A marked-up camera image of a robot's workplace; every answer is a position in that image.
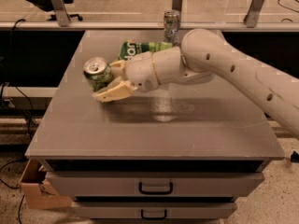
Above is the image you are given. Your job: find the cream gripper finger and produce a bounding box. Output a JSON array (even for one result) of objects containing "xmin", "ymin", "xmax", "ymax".
[
  {"xmin": 93, "ymin": 77, "xmax": 137, "ymax": 103},
  {"xmin": 110, "ymin": 60, "xmax": 126, "ymax": 77}
]

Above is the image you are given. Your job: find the right metal bracket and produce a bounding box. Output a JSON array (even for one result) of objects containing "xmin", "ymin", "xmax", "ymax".
[{"xmin": 243, "ymin": 0, "xmax": 265, "ymax": 28}]

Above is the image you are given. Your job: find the black lower drawer handle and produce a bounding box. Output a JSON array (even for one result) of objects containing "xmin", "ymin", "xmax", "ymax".
[{"xmin": 140, "ymin": 209, "xmax": 167, "ymax": 220}]

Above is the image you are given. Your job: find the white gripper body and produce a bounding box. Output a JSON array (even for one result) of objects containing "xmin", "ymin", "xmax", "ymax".
[{"xmin": 125, "ymin": 51, "xmax": 159, "ymax": 92}]

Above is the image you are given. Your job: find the left metal bracket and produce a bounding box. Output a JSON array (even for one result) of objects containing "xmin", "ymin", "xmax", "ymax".
[{"xmin": 50, "ymin": 0, "xmax": 70, "ymax": 27}]

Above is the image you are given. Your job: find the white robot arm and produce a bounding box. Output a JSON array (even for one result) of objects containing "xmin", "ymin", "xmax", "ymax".
[{"xmin": 93, "ymin": 29, "xmax": 299, "ymax": 137}]

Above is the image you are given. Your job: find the black cable on floor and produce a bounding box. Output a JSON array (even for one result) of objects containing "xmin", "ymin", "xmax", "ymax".
[{"xmin": 0, "ymin": 18, "xmax": 35, "ymax": 142}]

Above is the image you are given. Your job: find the silver can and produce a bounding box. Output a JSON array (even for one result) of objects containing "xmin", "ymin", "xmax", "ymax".
[{"xmin": 164, "ymin": 10, "xmax": 180, "ymax": 46}]

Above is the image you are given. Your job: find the lower grey drawer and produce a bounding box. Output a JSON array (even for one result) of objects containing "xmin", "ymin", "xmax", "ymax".
[{"xmin": 72, "ymin": 202, "xmax": 237, "ymax": 219}]

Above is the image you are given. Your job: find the green soda can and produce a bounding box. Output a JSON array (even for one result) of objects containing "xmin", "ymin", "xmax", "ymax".
[{"xmin": 83, "ymin": 57, "xmax": 113, "ymax": 92}]

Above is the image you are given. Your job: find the black upper drawer handle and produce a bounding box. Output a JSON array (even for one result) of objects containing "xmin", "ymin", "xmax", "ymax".
[{"xmin": 138, "ymin": 182, "xmax": 174, "ymax": 195}]

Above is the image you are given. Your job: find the grey drawer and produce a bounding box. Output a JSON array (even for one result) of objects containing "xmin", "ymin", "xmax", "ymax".
[
  {"xmin": 46, "ymin": 172, "xmax": 264, "ymax": 198},
  {"xmin": 72, "ymin": 202, "xmax": 237, "ymax": 219}
]

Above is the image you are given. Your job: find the green chip bag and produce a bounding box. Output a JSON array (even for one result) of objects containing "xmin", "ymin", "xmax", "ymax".
[{"xmin": 118, "ymin": 39, "xmax": 172, "ymax": 61}]

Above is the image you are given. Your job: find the black drawer handle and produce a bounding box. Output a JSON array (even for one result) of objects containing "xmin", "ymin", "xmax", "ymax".
[
  {"xmin": 140, "ymin": 209, "xmax": 167, "ymax": 220},
  {"xmin": 138, "ymin": 182, "xmax": 174, "ymax": 195}
]

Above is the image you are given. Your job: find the upper grey drawer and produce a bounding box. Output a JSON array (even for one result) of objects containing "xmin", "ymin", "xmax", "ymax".
[{"xmin": 46, "ymin": 172, "xmax": 264, "ymax": 198}]

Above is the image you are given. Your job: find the cardboard box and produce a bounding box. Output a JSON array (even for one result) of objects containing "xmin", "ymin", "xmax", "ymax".
[{"xmin": 20, "ymin": 160, "xmax": 72, "ymax": 210}]

